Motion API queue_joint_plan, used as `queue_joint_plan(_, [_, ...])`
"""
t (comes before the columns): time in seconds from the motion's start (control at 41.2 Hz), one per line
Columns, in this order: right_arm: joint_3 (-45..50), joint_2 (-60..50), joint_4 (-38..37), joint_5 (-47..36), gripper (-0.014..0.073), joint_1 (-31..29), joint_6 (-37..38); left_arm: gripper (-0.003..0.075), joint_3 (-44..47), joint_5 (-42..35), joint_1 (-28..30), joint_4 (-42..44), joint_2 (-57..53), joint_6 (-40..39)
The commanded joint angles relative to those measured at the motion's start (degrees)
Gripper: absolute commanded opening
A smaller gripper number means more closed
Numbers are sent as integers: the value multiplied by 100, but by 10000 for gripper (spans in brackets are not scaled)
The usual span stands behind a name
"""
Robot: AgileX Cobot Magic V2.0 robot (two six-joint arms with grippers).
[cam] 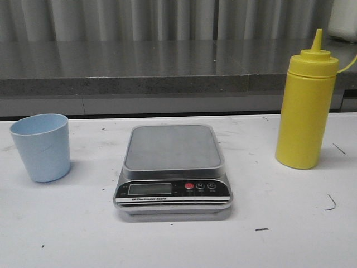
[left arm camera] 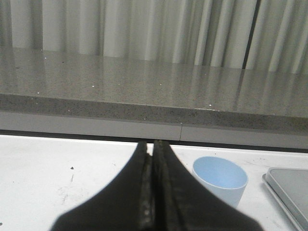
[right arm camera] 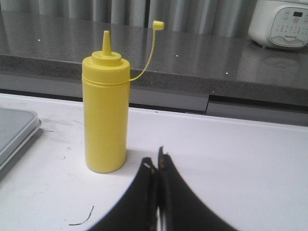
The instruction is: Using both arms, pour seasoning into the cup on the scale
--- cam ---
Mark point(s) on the yellow squeeze bottle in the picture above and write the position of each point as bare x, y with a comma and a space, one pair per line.
310, 83

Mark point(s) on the silver digital kitchen scale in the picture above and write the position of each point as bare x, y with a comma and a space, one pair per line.
173, 172

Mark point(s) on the white container on ledge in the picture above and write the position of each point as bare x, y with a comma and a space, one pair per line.
342, 22

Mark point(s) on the grey stone counter ledge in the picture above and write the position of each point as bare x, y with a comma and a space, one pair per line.
95, 79

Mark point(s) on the light blue plastic cup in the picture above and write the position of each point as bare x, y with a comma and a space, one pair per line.
43, 145

